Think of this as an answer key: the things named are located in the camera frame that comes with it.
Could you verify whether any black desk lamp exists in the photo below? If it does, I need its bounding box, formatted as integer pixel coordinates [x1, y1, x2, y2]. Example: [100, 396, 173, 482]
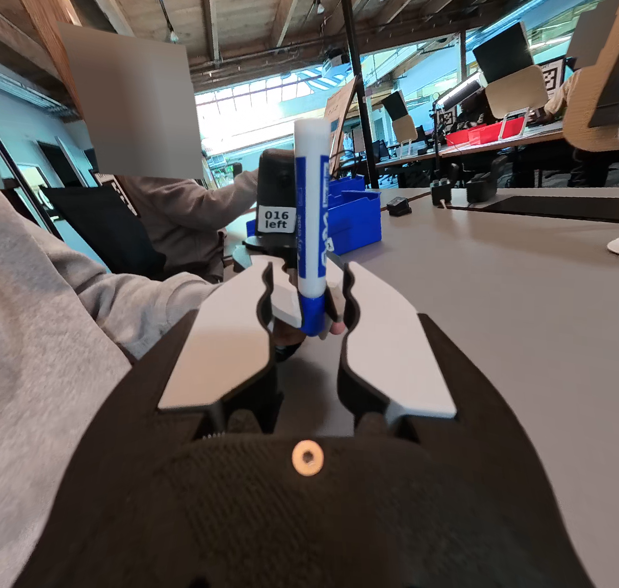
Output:
[432, 72, 485, 189]

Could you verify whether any black fabric chair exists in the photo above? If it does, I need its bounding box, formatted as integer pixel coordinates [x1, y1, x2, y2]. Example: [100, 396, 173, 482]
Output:
[41, 184, 167, 280]

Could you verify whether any blue whiteboard marker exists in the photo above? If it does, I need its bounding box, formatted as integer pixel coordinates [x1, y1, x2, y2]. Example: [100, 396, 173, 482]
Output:
[293, 119, 340, 340]

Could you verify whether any framed tag sign on stand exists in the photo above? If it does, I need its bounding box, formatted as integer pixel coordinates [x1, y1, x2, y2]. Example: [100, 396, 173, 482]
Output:
[93, 172, 142, 217]

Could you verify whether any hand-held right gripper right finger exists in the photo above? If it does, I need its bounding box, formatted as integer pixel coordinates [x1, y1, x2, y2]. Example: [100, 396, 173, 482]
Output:
[337, 261, 458, 435]

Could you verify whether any person's left hand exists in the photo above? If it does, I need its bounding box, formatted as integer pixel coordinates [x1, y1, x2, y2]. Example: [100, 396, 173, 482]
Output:
[273, 318, 345, 349]

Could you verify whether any small red plastic bin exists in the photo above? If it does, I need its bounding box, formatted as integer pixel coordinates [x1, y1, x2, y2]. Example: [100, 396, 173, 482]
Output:
[445, 126, 484, 146]

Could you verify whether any person's grey sweatshirt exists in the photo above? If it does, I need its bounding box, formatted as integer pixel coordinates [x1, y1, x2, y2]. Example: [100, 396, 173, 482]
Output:
[0, 191, 133, 588]

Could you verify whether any wooden support post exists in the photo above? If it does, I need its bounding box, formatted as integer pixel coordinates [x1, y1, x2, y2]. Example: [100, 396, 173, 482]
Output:
[5, 0, 90, 115]

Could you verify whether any large black charging dock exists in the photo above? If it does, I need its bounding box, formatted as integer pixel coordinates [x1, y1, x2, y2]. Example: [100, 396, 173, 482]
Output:
[466, 155, 509, 205]

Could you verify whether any large red plastic bin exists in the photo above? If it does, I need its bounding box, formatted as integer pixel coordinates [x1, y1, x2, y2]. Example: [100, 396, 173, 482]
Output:
[469, 116, 525, 144]

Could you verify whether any black metal pole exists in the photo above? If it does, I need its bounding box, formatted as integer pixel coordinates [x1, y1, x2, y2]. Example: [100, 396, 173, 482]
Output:
[336, 0, 380, 189]

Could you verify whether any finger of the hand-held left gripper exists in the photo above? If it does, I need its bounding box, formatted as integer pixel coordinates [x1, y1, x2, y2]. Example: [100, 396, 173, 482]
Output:
[238, 255, 306, 330]
[323, 253, 350, 325]

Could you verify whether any long wooden work table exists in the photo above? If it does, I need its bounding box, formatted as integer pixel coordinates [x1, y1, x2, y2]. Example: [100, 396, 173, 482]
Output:
[437, 124, 566, 160]

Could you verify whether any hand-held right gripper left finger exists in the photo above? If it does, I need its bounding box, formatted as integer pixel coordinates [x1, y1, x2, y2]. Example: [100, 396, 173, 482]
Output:
[158, 261, 285, 434]

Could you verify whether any large beige-backed monitor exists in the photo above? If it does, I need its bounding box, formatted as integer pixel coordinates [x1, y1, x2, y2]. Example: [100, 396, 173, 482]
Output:
[471, 22, 550, 120]

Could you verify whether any ceiling projector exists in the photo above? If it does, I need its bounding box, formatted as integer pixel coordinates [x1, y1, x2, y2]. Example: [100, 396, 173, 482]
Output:
[321, 52, 350, 80]

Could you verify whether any tagged blue plastic bin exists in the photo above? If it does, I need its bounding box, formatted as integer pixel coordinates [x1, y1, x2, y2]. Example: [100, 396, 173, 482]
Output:
[246, 189, 383, 256]

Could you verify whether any small black charging dock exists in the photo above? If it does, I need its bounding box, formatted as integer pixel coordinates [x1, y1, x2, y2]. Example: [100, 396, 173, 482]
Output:
[430, 164, 461, 207]

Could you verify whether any person's left forearm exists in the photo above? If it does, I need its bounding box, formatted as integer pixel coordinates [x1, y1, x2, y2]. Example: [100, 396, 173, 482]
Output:
[46, 240, 225, 359]

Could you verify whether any wooden notice board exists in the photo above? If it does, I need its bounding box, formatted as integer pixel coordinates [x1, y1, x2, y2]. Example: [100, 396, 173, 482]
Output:
[323, 76, 364, 182]

